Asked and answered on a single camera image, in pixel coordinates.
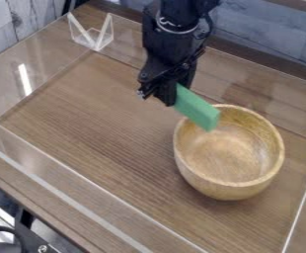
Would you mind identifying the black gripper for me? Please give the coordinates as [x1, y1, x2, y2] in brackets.
[137, 9, 212, 107]

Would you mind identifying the clear acrylic corner bracket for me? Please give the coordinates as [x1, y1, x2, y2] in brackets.
[66, 13, 113, 51]

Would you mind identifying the green rectangular stick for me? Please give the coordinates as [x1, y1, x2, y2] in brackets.
[173, 84, 220, 131]

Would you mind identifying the round wooden bowl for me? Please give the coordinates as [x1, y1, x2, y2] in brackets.
[172, 104, 284, 201]

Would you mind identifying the clear acrylic tray wall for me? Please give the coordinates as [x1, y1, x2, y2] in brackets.
[0, 125, 205, 253]

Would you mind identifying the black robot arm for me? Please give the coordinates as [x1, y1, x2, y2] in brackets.
[137, 0, 220, 107]

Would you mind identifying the black table frame bracket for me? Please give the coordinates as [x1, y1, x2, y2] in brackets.
[14, 209, 60, 253]

